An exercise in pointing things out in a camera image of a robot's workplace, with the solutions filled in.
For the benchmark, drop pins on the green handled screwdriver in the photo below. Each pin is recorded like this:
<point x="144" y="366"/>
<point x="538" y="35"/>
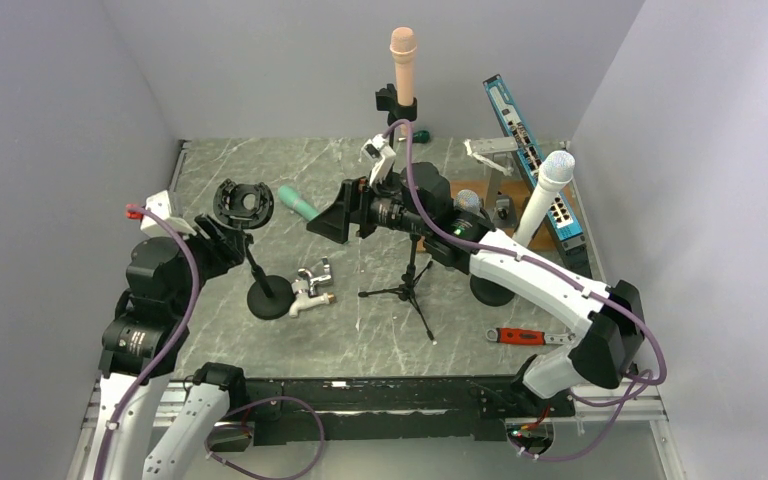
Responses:
<point x="421" y="137"/>

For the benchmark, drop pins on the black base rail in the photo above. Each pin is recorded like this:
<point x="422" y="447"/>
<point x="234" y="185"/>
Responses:
<point x="374" y="408"/>

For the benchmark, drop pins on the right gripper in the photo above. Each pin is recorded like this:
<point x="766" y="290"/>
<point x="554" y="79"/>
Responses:
<point x="353" y="204"/>

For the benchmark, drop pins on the black tripod shock mount stand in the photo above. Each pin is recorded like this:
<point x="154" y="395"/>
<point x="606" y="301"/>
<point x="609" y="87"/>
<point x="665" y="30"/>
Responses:
<point x="406" y="290"/>

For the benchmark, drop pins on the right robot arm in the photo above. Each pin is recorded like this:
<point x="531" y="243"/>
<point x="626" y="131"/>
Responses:
<point x="418" y="201"/>

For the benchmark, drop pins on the blue network switch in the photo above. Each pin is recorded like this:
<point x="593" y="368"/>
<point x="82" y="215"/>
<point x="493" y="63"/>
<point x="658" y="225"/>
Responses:
<point x="560" y="221"/>

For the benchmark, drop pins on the metal bracket on post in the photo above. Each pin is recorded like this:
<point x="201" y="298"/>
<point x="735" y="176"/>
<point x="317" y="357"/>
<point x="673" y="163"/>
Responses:
<point x="497" y="155"/>

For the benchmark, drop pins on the wooden board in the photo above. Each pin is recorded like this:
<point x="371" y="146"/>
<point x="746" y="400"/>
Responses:
<point x="517" y="190"/>

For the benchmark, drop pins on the black shock mount desk stand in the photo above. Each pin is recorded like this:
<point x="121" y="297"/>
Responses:
<point x="243" y="207"/>

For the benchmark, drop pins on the red handled adjustable wrench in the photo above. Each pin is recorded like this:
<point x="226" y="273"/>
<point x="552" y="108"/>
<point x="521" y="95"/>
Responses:
<point x="525" y="337"/>

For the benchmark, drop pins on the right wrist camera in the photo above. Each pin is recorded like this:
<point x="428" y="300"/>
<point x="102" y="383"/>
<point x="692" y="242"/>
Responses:
<point x="378" y="152"/>

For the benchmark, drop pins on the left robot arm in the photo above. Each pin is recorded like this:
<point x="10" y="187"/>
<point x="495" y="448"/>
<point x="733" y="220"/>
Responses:
<point x="139" y="355"/>

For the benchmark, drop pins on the white and chrome faucet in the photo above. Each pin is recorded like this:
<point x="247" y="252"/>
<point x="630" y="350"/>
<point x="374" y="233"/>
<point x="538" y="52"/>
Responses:
<point x="307" y="293"/>

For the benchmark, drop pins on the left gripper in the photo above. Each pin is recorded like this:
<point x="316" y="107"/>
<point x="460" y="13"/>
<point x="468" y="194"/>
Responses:
<point x="226" y="249"/>

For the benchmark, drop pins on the white microphone silver grille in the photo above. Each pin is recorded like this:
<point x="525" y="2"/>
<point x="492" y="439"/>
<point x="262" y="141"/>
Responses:
<point x="554" y="173"/>

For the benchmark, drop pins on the black round base clip stand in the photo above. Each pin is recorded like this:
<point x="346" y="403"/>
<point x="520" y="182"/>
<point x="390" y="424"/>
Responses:
<point x="387" y="101"/>

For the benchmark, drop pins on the mint green microphone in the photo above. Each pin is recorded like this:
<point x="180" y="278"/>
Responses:
<point x="294" y="201"/>

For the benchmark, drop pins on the grey condenser microphone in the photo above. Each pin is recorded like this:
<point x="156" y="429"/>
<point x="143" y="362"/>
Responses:
<point x="469" y="201"/>

